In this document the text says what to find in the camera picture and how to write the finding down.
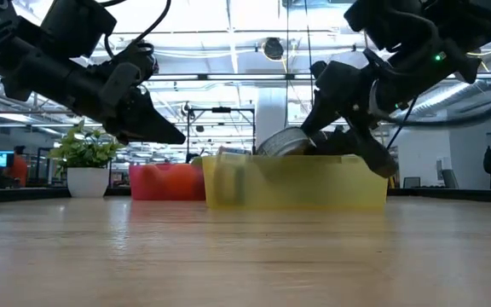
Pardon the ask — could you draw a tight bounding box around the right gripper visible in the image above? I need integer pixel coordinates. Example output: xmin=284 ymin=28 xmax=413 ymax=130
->
xmin=299 ymin=60 xmax=399 ymax=179

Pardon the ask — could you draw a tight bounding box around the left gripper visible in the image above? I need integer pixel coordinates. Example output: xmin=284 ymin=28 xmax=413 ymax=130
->
xmin=74 ymin=42 xmax=187 ymax=146

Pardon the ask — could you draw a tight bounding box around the green Van Camp's tuna can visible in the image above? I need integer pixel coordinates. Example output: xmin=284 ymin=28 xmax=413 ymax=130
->
xmin=256 ymin=126 xmax=318 ymax=157

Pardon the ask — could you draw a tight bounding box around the yellow translucent plastic bin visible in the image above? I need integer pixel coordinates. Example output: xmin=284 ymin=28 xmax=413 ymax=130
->
xmin=201 ymin=153 xmax=390 ymax=210

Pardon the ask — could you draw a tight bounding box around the red plastic bin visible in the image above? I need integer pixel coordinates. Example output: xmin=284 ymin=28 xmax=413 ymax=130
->
xmin=128 ymin=163 xmax=207 ymax=201

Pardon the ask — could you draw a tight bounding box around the small potted green plant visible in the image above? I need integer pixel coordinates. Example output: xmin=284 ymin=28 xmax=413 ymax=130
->
xmin=48 ymin=120 xmax=125 ymax=199

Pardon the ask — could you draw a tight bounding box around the black metal frame stand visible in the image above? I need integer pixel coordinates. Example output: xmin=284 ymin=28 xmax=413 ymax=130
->
xmin=185 ymin=106 xmax=257 ymax=157

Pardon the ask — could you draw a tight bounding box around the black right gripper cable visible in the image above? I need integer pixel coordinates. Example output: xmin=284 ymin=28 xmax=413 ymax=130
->
xmin=385 ymin=76 xmax=491 ymax=150

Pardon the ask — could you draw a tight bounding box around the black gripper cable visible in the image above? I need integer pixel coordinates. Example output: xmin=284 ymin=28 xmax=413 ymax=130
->
xmin=100 ymin=0 xmax=173 ymax=56
xmin=385 ymin=76 xmax=491 ymax=150

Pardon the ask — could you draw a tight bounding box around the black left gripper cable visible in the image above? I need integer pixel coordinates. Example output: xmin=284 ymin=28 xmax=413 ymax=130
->
xmin=100 ymin=0 xmax=173 ymax=56

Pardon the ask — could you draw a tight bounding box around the black ceiling cable reel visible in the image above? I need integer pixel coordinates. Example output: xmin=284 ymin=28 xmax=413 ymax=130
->
xmin=262 ymin=37 xmax=286 ymax=61

